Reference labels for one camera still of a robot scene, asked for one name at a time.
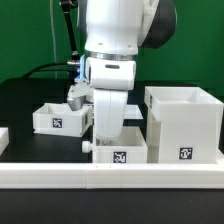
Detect white drawer cabinet box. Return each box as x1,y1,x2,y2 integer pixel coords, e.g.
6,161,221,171
144,86,224,164

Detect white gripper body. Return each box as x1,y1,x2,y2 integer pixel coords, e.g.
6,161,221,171
67,83,93,111

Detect white L-shaped fence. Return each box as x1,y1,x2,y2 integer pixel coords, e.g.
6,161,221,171
0,152,224,189

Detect white marker base plate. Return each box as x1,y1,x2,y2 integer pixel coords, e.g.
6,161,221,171
82,104,143,122

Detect black cable bundle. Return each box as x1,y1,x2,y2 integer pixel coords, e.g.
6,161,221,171
21,0,82,80

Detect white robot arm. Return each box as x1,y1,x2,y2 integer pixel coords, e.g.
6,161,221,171
67,0,177,141

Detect white drawer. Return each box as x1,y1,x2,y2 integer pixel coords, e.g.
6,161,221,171
82,126,148,164
33,103,92,137

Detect white hanging cable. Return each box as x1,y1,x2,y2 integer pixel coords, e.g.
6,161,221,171
49,0,58,80

